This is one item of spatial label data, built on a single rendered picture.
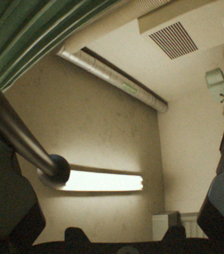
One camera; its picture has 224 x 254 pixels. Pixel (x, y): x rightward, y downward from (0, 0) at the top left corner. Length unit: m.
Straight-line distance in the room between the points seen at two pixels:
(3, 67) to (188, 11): 1.49
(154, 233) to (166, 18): 2.61
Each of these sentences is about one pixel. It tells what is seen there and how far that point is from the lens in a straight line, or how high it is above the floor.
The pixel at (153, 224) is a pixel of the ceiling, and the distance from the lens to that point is 3.03.
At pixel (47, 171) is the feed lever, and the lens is 0.17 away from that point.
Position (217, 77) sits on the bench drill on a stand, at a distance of 2.23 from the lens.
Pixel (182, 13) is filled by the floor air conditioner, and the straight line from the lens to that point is 1.60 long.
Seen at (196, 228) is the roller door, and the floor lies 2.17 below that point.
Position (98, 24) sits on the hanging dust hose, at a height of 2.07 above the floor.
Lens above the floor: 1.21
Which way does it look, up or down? 37 degrees up
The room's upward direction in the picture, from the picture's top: 107 degrees counter-clockwise
